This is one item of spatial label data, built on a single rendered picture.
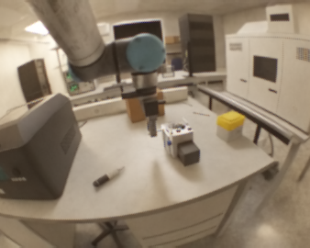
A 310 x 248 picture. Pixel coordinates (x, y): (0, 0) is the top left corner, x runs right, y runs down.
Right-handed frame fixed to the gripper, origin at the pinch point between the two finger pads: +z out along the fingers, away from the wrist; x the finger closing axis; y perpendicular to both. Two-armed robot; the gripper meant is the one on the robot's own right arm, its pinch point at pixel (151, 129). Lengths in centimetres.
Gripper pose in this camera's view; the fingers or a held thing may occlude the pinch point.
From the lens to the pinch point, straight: 58.1
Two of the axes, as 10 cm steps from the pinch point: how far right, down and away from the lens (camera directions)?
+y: 9.7, -2.1, 1.6
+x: -2.3, -4.2, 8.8
